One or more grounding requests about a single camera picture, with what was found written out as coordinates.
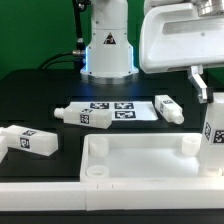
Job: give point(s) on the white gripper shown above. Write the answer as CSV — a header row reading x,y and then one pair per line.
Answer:
x,y
179,35

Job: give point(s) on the white desk top tray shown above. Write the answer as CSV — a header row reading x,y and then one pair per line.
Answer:
x,y
142,157

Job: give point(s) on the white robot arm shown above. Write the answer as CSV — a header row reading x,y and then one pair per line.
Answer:
x,y
109,56

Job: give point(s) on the white sheet with tags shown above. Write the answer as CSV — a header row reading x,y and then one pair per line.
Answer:
x,y
124,110

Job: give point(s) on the white left obstacle bar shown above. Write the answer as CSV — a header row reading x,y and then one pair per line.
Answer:
x,y
3,148

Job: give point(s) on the white obstacle bar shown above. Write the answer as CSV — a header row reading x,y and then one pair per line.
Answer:
x,y
3,148
65,196

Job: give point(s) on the white front obstacle bar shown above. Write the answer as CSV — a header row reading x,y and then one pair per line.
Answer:
x,y
65,196

